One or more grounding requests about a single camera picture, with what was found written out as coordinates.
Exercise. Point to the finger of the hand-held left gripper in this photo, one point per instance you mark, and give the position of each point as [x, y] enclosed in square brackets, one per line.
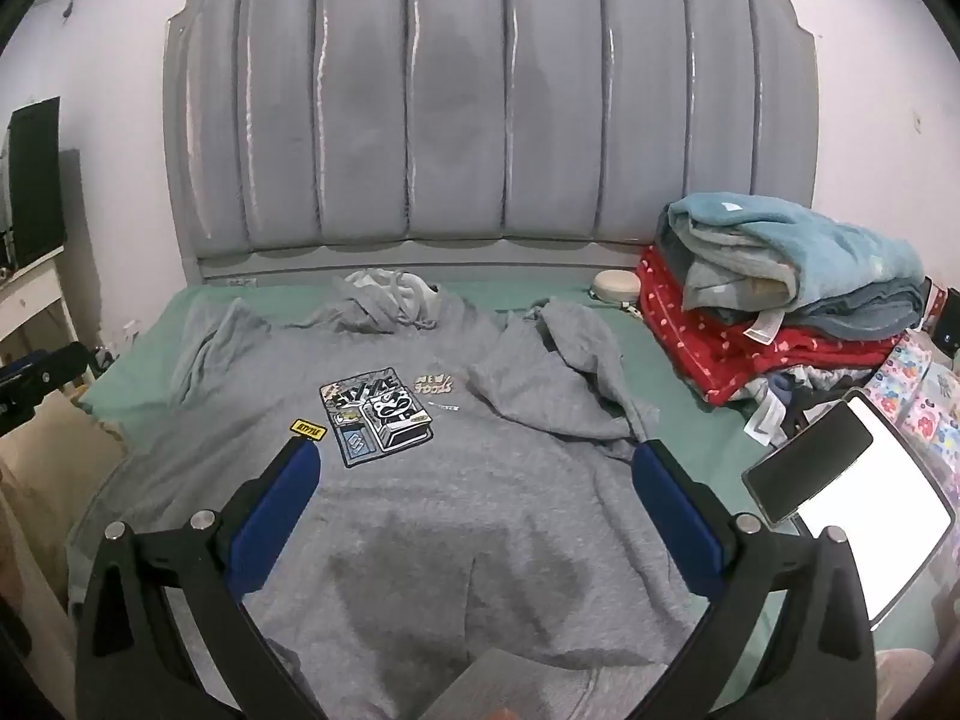
[64, 367]

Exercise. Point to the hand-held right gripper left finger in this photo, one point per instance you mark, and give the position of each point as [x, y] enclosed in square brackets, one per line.
[277, 510]

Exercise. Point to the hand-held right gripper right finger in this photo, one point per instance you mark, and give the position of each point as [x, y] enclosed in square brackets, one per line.
[675, 517]

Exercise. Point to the grey printed hoodie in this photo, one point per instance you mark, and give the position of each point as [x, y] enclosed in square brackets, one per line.
[465, 480]

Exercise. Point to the beige cloth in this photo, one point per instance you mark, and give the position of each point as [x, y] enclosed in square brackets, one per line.
[52, 465]

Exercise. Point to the green bed sheet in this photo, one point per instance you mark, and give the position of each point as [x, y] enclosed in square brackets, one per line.
[705, 442]

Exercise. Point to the black smartphone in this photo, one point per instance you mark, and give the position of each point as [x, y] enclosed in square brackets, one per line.
[810, 465]

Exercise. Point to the white and navy garment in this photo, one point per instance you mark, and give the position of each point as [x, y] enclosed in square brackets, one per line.
[772, 405]

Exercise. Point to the red patterned blanket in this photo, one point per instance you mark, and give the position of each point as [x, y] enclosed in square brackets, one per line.
[697, 345]

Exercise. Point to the tall black speaker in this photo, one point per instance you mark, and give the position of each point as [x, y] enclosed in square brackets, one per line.
[37, 180]

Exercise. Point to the white lit tablet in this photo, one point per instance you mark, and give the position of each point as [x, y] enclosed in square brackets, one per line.
[877, 532]

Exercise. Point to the white oval case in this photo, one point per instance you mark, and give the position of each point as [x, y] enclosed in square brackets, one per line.
[615, 285]

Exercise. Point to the floral printed cloth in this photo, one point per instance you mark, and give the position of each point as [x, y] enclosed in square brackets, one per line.
[922, 405]

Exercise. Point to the grey blue folded blanket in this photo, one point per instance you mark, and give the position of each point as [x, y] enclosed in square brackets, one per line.
[877, 315]

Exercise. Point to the light blue fleece blanket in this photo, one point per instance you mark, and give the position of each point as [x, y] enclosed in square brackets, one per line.
[825, 247]

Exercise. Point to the dark rectangular object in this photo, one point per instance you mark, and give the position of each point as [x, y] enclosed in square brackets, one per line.
[949, 330]

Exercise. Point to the grey padded headboard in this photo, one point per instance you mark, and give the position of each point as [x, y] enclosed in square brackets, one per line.
[465, 90]

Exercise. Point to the white wall socket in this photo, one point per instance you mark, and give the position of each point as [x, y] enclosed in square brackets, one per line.
[131, 331]

